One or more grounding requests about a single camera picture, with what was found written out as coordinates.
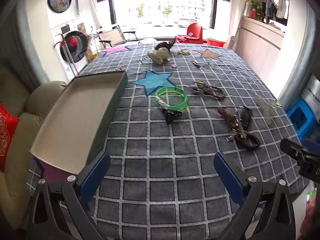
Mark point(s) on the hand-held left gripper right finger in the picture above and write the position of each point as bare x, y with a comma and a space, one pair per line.
228, 177

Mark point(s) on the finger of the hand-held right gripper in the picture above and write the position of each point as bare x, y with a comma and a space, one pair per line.
303, 156

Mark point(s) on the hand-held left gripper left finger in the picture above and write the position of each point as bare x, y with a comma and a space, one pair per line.
96, 177

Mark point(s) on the clear plastic hair clip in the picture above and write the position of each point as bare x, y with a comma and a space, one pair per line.
266, 108

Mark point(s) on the grey cardboard box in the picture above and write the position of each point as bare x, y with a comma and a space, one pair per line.
75, 120

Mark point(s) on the black silver hair clip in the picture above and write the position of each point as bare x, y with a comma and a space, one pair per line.
170, 117

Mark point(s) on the green plastic bangle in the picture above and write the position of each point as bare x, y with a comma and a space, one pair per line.
184, 100

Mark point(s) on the blue plastic stool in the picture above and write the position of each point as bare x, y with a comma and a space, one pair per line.
300, 120

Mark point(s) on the black beaded headband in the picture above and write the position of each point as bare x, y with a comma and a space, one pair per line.
247, 120

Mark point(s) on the white plastic bag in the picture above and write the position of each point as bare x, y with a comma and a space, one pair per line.
312, 95

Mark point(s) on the grey checked star blanket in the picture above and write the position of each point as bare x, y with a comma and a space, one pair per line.
160, 155

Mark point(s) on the red embroidered cushion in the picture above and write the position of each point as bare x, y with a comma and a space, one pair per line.
7, 130

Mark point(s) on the small gold hair clip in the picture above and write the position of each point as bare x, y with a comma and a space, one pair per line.
206, 65

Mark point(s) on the beige sofa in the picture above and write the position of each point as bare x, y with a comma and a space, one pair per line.
22, 90

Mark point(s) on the black hair pin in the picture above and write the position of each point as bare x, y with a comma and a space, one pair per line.
195, 64

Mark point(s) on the beige low cabinet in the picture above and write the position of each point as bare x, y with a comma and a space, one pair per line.
260, 42

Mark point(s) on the yellow flower bunch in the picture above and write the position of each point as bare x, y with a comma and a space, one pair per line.
95, 54

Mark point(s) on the black bobby pin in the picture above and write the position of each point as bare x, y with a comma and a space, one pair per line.
142, 60

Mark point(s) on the white washing machine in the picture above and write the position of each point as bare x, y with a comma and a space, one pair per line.
75, 45

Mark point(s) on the red bucket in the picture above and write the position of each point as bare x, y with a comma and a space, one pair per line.
216, 42

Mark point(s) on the cream spotted hair bow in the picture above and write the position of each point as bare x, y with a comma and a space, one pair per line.
158, 55

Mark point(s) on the beige folding chair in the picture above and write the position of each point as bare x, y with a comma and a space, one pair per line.
113, 36

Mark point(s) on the dark patterned hair bow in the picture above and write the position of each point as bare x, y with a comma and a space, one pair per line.
165, 45

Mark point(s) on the red plastic chair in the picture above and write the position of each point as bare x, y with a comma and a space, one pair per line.
195, 31

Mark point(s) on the hanging clothes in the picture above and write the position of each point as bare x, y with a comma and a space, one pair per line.
275, 7

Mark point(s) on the potted flower plant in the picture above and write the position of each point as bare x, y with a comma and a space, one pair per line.
255, 8

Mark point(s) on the white tumble dryer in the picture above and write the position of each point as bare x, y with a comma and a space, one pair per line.
60, 0

